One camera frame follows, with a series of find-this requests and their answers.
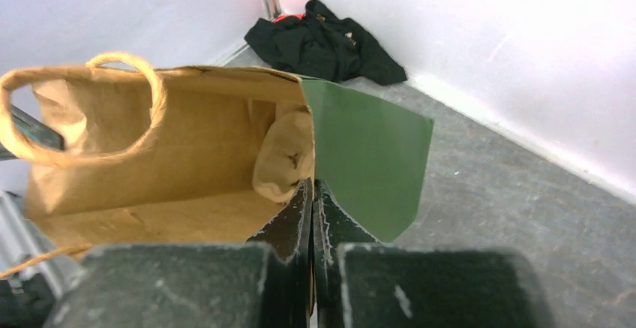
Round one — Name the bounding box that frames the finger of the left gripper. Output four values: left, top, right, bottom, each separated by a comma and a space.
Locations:
1, 104, 65, 162

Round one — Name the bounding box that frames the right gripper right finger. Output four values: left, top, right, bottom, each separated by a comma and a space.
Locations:
313, 180, 556, 327

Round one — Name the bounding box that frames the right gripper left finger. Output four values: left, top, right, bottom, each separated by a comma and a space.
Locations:
46, 179, 314, 327

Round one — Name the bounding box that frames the green paper bag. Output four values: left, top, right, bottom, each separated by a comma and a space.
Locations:
1, 52, 434, 275

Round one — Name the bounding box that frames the brown cup carrier tray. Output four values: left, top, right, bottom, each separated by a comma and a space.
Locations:
252, 111, 315, 203

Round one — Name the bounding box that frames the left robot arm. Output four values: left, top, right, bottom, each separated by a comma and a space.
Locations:
1, 106, 64, 327

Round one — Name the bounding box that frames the black cloth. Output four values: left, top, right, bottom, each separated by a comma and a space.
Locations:
244, 0, 407, 86

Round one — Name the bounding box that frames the red object behind bag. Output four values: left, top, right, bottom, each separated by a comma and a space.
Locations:
272, 14, 306, 23

